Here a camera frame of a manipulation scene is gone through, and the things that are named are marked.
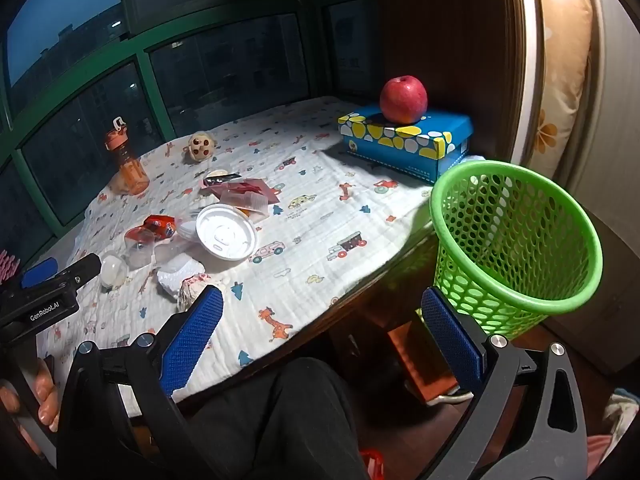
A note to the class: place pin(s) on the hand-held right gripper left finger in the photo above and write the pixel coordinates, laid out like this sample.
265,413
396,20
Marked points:
200,330

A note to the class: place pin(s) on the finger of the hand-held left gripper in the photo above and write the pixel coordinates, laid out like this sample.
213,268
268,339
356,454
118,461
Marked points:
37,272
80,267

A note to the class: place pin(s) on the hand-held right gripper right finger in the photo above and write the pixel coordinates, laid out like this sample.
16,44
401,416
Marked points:
452,340

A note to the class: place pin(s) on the clear cup with red scrap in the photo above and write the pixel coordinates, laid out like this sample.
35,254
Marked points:
137,245

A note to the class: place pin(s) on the white tissue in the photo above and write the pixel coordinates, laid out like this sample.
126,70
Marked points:
175,272

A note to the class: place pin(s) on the orange snack packet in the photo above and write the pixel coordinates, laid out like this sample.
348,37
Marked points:
160,224

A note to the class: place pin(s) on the white plastic lid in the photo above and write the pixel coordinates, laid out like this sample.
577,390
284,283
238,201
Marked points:
225,234

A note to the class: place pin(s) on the green mesh wastebasket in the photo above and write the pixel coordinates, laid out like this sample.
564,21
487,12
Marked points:
505,165

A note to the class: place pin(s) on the person's left hand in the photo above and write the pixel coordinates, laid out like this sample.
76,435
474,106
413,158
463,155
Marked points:
45,390

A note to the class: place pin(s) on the white round capsule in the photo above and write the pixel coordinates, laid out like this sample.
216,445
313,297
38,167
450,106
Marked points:
111,271

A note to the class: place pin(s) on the pink thing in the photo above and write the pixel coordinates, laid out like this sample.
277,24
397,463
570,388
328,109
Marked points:
6,266

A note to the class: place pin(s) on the brown box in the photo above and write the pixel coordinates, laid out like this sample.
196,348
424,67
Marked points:
415,360

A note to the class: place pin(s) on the crumpled paper wrapper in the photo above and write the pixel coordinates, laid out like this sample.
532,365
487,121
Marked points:
192,287

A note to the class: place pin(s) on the orange water bottle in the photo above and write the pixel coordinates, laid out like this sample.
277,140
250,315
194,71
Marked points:
131,170

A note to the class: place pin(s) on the person's leg in black pants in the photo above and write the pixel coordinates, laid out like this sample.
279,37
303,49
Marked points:
280,420

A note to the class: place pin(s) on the printed blanket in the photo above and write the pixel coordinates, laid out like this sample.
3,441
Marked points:
310,240

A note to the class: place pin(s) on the red plastic thing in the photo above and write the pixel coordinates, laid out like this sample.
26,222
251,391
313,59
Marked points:
372,465

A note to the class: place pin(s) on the red snack wrapper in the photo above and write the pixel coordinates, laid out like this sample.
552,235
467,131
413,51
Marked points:
250,188

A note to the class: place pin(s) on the round spotted toy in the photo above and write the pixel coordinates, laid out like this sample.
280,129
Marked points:
200,147

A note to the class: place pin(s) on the floral cloth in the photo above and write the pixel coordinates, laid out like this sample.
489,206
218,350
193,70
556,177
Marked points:
620,410

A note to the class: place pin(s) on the blue spotted tissue box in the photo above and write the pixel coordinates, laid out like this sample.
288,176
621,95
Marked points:
400,155

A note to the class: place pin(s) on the red apple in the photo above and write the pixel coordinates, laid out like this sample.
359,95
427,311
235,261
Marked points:
403,99

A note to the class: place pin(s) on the floral curtain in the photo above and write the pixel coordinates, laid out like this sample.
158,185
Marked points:
555,85

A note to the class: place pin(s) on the dark wooden panel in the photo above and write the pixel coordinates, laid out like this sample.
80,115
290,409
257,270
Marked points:
460,35

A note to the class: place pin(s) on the green window frame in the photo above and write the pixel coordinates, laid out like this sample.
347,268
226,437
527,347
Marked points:
140,35

